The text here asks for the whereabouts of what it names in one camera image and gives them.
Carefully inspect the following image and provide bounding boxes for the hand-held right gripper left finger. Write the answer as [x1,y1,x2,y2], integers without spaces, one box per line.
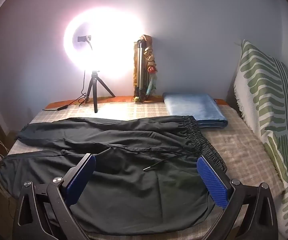
[12,153,96,240]

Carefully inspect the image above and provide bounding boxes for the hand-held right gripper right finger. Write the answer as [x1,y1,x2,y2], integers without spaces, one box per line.
[196,155,279,240]

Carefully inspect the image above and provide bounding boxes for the black pants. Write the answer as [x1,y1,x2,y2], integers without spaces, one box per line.
[0,115,228,236]

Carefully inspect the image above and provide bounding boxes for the checked beige bed sheet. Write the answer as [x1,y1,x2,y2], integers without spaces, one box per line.
[8,100,287,240]

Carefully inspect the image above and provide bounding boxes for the folded blue blanket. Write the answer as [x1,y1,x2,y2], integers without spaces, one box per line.
[162,92,228,129]

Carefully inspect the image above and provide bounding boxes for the small black tripod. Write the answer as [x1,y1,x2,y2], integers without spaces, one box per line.
[86,70,116,113]

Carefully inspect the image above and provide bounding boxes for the green leaf patterned throw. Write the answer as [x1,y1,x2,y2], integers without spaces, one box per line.
[234,39,288,240]

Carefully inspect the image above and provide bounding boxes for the folded silver tripod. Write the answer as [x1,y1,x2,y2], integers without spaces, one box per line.
[133,39,151,102]

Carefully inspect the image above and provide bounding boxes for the black ring light cable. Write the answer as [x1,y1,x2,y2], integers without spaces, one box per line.
[43,70,88,111]

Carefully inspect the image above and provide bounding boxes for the brown wooden bed frame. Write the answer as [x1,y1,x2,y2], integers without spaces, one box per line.
[45,95,225,109]

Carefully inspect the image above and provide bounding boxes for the round ring light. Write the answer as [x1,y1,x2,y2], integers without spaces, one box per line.
[63,6,144,80]

